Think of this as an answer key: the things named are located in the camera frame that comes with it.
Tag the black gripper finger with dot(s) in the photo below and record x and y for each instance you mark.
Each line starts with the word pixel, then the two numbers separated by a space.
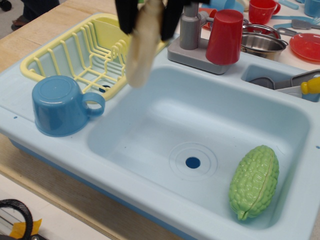
pixel 171 16
pixel 126 11

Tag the translucent white detergent bottle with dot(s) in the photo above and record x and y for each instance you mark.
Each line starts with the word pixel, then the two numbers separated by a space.
pixel 145 38

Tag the yellow drying rack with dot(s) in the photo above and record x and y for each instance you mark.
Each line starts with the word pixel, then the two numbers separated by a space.
pixel 93 53

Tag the light blue toy sink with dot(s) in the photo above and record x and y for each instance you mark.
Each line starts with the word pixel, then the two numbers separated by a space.
pixel 170 148

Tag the grey toy faucet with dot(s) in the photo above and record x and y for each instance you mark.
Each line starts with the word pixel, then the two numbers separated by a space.
pixel 189 48

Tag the teal cup behind faucet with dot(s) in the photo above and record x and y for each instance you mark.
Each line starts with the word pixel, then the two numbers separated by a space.
pixel 224 4

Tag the red upside-down tumbler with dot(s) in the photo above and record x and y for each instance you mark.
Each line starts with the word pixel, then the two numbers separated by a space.
pixel 224 44

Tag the stainless steel pot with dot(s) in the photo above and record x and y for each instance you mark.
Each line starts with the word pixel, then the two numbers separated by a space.
pixel 262 41

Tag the blue upside-down cup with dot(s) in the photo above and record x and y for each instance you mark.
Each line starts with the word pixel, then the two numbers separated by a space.
pixel 61 109

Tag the grey toy spatula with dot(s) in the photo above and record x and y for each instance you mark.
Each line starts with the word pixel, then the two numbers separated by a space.
pixel 296 24

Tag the teal cup top right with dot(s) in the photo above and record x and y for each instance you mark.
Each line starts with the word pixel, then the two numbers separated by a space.
pixel 312 8

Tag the red plastic plate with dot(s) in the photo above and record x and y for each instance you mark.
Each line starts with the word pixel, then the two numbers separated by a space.
pixel 306 46

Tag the grey toy pan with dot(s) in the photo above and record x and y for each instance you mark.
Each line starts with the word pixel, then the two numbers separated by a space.
pixel 294 81

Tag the teal toy utensil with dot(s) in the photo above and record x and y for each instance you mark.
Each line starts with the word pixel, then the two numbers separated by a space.
pixel 315 20

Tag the green bitter melon toy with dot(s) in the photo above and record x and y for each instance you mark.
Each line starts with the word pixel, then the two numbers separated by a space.
pixel 254 183

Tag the orange tape piece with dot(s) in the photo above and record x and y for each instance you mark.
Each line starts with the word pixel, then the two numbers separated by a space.
pixel 19 228

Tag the red cup with handle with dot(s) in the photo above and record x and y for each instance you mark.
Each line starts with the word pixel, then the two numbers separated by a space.
pixel 261 11

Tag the yellow-handled utensil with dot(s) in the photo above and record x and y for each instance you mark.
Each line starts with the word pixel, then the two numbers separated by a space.
pixel 311 86

